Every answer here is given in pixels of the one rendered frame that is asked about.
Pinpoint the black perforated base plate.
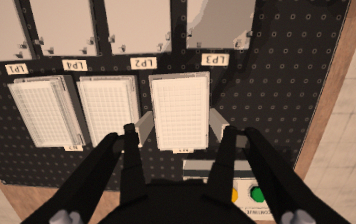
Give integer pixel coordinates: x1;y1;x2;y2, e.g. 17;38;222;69
0;0;351;189

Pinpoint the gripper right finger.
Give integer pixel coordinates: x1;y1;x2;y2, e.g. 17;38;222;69
192;108;351;224

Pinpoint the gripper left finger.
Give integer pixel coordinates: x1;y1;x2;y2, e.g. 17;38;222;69
20;111;154;224

